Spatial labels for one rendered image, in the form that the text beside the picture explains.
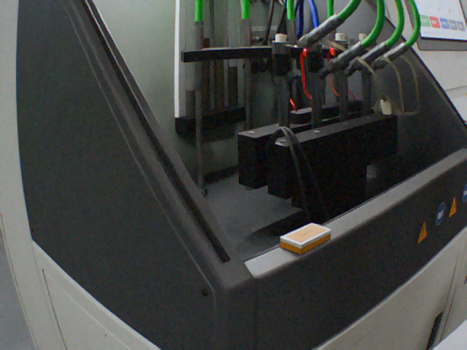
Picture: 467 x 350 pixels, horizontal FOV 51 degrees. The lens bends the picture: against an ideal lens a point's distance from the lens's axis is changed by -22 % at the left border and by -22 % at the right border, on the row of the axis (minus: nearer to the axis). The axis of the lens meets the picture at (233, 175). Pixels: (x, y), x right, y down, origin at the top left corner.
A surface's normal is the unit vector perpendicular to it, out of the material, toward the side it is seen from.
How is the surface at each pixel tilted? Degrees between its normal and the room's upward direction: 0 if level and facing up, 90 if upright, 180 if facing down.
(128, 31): 90
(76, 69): 90
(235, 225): 0
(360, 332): 90
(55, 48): 90
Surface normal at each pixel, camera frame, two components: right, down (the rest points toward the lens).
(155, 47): 0.67, 0.22
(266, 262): -0.02, -0.95
